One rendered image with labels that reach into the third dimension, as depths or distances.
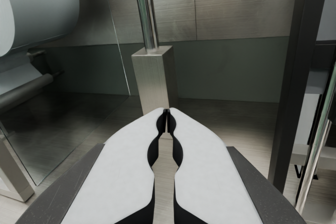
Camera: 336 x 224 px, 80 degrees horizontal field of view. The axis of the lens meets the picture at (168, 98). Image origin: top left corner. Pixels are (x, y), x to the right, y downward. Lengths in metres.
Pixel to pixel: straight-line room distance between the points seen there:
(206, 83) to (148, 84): 0.31
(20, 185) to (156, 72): 0.42
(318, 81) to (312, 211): 0.25
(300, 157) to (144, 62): 0.39
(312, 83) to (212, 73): 0.50
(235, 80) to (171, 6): 0.35
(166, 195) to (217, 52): 0.50
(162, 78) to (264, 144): 0.34
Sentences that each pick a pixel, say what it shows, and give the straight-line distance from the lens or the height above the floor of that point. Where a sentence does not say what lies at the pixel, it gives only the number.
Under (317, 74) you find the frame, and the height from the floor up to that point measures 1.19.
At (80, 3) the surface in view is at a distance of 0.75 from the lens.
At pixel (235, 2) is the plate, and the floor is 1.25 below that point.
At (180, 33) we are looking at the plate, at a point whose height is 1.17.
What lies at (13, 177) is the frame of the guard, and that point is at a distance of 0.60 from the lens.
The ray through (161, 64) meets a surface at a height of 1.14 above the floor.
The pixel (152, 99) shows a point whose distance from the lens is 0.58.
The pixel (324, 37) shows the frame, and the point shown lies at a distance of 0.32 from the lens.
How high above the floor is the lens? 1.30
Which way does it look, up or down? 27 degrees down
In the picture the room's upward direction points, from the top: 8 degrees counter-clockwise
